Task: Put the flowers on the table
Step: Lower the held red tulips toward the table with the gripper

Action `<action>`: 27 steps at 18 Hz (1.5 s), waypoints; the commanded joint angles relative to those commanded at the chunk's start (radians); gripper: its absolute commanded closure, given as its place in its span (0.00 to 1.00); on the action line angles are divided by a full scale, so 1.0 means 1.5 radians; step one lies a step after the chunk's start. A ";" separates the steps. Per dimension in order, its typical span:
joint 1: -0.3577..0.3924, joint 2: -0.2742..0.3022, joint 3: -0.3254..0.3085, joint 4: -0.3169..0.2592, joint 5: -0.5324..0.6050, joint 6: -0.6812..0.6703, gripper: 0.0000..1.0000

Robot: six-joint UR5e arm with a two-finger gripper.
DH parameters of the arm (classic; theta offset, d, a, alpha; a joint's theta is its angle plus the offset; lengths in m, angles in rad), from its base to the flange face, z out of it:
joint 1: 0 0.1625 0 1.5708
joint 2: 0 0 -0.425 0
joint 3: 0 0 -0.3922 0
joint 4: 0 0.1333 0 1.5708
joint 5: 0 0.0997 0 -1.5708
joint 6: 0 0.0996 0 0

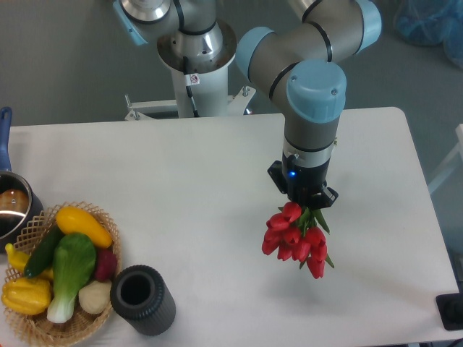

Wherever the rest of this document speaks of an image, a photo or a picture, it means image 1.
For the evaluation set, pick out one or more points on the blue handled saucepan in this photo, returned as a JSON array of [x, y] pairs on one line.
[[19, 204]]

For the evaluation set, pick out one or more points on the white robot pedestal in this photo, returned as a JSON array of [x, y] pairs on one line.
[[199, 66]]

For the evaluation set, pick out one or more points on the yellow squash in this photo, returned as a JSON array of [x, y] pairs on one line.
[[71, 220]]

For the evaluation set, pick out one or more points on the green bok choy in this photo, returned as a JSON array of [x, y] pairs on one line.
[[73, 265]]

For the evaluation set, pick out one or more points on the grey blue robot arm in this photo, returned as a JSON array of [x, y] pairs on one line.
[[299, 72]]

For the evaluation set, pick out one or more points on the black device at edge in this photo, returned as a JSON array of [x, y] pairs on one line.
[[450, 310]]

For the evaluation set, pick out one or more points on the red radish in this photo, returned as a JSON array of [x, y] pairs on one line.
[[105, 266]]

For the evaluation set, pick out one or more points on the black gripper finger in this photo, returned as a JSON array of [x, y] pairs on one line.
[[276, 174], [325, 198]]

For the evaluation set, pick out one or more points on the yellow bell pepper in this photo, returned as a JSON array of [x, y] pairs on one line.
[[27, 296]]

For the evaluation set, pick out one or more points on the dark green cucumber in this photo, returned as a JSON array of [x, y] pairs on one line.
[[42, 257]]

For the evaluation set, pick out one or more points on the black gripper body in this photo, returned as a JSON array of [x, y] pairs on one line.
[[303, 182]]

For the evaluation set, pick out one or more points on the woven wicker basket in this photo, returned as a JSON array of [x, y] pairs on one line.
[[37, 330]]

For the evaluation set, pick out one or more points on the white frame at right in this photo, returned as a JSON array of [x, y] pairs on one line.
[[448, 165]]

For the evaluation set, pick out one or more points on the blue plastic bag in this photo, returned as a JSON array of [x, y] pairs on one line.
[[432, 23]]

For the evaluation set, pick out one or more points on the small yellow gourd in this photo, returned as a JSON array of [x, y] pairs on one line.
[[18, 261]]

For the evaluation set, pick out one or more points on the dark ribbed cylindrical vase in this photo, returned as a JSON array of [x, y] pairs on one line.
[[140, 296]]

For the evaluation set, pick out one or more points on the red tulip bouquet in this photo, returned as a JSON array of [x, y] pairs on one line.
[[298, 233]]

